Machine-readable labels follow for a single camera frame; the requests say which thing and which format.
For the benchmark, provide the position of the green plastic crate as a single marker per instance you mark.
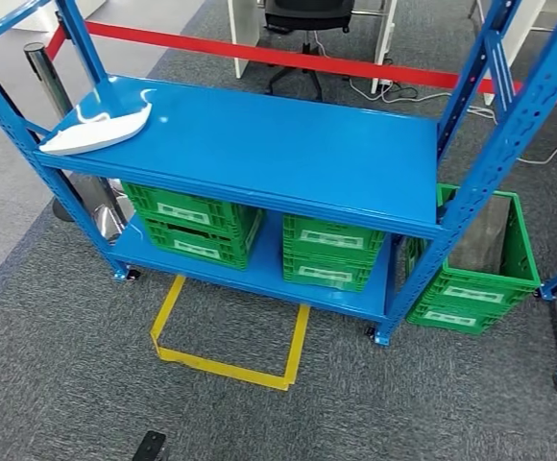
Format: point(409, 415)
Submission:
point(331, 254)
point(470, 299)
point(187, 223)

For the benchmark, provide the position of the black robot foot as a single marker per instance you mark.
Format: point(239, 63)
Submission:
point(149, 445)

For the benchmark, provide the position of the red barrier tape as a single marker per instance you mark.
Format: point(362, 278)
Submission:
point(259, 54)

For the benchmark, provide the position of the small white power strip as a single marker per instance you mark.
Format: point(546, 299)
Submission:
point(385, 84)

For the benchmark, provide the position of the white desk panel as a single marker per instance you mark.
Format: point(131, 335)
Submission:
point(518, 32)

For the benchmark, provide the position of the white office desk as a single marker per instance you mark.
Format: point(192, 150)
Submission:
point(242, 32)

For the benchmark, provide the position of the white curved plastic part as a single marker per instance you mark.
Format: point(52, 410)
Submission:
point(96, 133)

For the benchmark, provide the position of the black office chair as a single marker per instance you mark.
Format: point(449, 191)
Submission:
point(307, 16)

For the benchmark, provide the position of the black barrier post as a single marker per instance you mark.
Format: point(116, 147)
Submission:
point(43, 70)

